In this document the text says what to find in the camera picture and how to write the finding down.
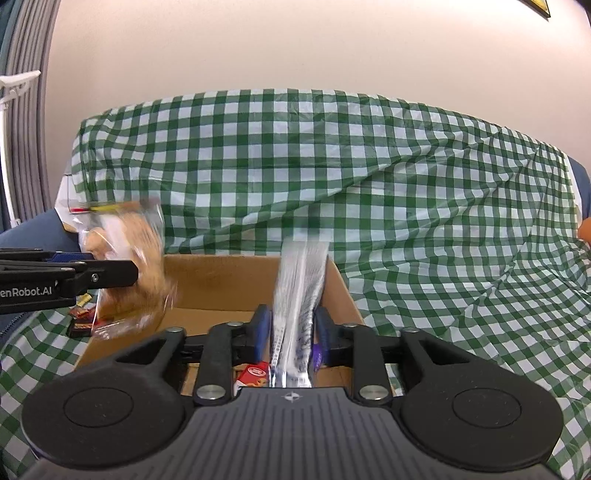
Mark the red orange snack packet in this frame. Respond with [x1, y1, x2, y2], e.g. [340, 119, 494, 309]
[235, 362, 271, 391]

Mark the white rack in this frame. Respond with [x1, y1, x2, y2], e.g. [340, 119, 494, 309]
[0, 69, 42, 112]

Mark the green checkered tablecloth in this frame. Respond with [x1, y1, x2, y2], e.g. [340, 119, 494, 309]
[0, 88, 591, 480]

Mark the clear bag of cookies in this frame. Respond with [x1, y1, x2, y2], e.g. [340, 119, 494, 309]
[69, 200, 178, 340]

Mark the cardboard box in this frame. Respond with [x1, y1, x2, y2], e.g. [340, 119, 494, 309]
[75, 254, 370, 398]

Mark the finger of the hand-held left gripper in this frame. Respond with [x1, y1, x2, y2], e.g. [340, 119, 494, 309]
[0, 248, 94, 264]
[0, 260, 140, 296]

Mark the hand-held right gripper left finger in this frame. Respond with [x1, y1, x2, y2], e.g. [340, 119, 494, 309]
[111, 305, 273, 407]

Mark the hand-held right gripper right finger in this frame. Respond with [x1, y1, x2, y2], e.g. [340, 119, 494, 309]
[315, 307, 476, 407]

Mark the silver snack bar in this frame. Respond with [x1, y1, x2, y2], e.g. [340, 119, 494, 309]
[270, 237, 331, 388]

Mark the grey curtain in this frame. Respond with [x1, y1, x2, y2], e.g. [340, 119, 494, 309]
[0, 0, 61, 232]

